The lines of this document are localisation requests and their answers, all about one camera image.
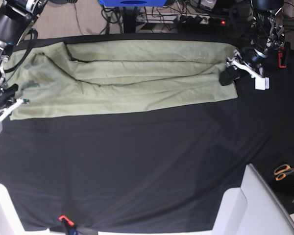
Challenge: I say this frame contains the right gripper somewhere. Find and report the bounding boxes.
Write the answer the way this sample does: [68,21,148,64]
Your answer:
[0,84,30,108]

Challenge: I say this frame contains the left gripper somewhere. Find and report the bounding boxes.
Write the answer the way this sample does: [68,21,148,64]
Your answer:
[219,46,268,86]

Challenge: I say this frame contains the light green T-shirt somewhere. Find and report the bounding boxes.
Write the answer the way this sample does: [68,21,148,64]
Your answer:
[9,40,238,120]

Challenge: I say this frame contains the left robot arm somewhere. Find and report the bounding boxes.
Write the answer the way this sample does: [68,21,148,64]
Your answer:
[219,0,285,91]

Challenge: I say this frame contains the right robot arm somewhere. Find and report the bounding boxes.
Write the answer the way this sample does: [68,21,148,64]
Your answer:
[0,0,47,109]

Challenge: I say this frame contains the black power strip red light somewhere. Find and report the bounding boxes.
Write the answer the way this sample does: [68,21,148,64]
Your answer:
[208,17,232,27]

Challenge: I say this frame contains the red black clamp right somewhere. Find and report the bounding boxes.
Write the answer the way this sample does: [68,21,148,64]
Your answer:
[278,42,291,69]

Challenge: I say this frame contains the red black clamp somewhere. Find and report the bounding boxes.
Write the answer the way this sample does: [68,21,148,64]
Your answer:
[58,215,79,235]
[278,42,291,69]

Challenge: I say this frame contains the black table cloth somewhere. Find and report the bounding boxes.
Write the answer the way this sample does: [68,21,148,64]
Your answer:
[0,35,294,233]

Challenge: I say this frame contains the white bin left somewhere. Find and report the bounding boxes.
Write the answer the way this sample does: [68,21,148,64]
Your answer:
[0,184,25,235]

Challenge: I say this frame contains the white bin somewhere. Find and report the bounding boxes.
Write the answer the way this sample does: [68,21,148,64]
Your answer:
[212,164,294,235]
[0,184,25,235]

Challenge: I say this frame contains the blue plastic box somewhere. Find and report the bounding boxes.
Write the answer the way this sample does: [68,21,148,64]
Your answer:
[99,0,166,7]

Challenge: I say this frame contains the red black clamp bottom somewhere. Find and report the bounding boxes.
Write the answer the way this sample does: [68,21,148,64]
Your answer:
[58,215,79,235]

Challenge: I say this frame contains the white bin right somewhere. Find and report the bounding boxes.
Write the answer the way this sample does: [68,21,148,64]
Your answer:
[212,164,294,235]

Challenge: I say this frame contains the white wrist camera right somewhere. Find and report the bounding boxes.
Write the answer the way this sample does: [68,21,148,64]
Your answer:
[0,98,24,134]

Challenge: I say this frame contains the orange handled scissors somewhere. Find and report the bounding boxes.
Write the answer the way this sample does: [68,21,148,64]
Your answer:
[273,164,294,181]

